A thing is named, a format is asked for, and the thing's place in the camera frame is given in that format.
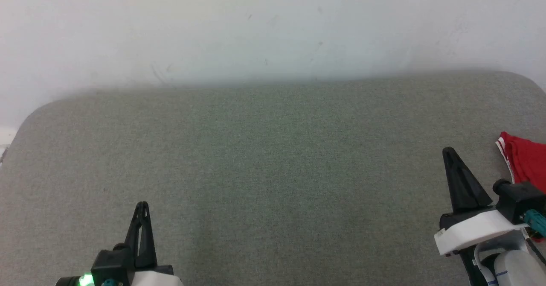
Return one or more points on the red basketball jersey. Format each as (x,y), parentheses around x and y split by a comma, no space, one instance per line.
(529,160)

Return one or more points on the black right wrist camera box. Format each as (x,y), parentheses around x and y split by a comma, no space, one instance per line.
(520,200)

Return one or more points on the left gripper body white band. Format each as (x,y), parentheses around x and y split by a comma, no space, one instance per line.
(158,277)

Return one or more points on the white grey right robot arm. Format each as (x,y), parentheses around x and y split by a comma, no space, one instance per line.
(507,264)

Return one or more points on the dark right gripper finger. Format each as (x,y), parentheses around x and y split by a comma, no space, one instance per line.
(463,183)

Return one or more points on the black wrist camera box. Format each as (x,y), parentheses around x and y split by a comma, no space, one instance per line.
(111,264)
(520,200)

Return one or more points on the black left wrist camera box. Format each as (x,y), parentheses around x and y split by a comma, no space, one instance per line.
(111,264)

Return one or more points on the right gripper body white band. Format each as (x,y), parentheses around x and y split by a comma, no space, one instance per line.
(477,230)

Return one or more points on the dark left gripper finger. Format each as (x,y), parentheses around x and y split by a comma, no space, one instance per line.
(147,243)
(132,234)

